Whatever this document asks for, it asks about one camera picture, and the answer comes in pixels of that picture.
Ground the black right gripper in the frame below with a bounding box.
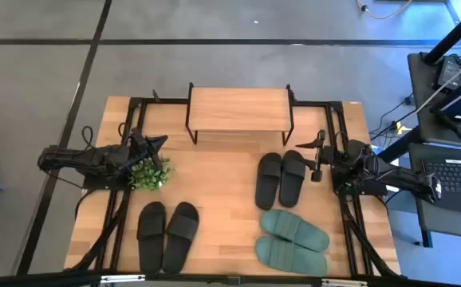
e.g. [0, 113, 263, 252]
[295, 129, 337, 183]

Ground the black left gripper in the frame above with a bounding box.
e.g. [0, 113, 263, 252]
[128, 127, 168, 171]

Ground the black rubber slide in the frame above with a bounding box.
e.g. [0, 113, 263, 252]
[254, 151, 283, 211]
[136, 201, 167, 275]
[278, 149, 307, 209]
[161, 201, 200, 275]

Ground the green rubber slide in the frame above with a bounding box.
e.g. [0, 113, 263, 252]
[259, 208, 331, 254]
[254, 235, 329, 277]

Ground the green plant in white pot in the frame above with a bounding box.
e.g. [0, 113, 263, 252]
[128, 155, 175, 191]

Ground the white paper sheet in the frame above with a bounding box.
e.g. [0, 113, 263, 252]
[384, 157, 400, 194]

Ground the yellow power plug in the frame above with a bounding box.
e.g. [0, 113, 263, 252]
[393, 121, 412, 136]

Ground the dark grey monitor desk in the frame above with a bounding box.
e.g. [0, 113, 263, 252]
[407, 51, 461, 147]

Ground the dark grey laptop desk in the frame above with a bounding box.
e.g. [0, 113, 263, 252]
[408, 142, 461, 248]

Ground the black laptop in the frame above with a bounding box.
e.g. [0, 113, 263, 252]
[420, 157, 461, 216]

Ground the black power adapter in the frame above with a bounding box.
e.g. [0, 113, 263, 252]
[436, 54, 461, 92]

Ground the black rig crossbar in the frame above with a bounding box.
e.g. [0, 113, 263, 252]
[0, 269, 461, 287]

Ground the black diagonal pole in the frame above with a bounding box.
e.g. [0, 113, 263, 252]
[422, 0, 461, 65]

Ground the black aluminium table frame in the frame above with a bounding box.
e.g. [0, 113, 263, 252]
[65, 89, 402, 280]

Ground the wooden shelf black metal frame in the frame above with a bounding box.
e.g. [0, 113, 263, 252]
[185, 82, 296, 147]

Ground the silver metal bracket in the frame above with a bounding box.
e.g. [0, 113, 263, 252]
[100, 273, 147, 285]
[321, 278, 369, 287]

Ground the yellow extension cable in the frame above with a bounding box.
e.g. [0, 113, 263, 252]
[356, 0, 414, 21]

